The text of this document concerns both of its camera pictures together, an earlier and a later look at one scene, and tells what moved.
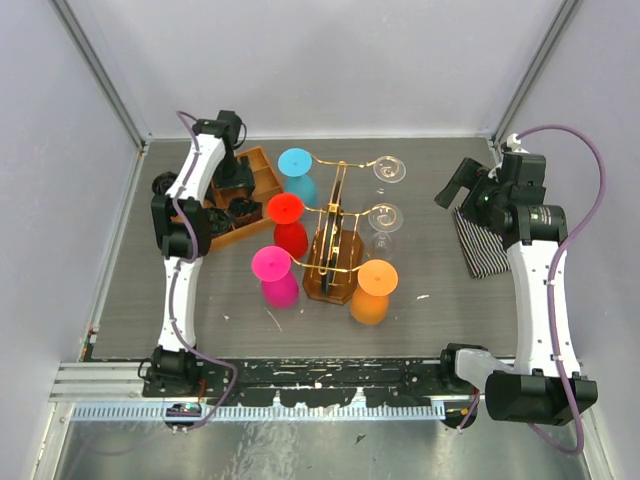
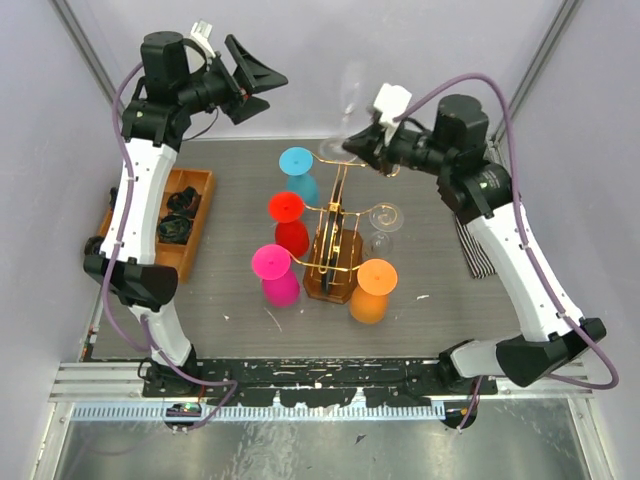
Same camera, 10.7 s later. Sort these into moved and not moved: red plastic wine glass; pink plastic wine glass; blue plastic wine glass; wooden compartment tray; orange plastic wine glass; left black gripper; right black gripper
Moved: wooden compartment tray; right black gripper; left black gripper
Not moved: red plastic wine glass; blue plastic wine glass; orange plastic wine glass; pink plastic wine glass
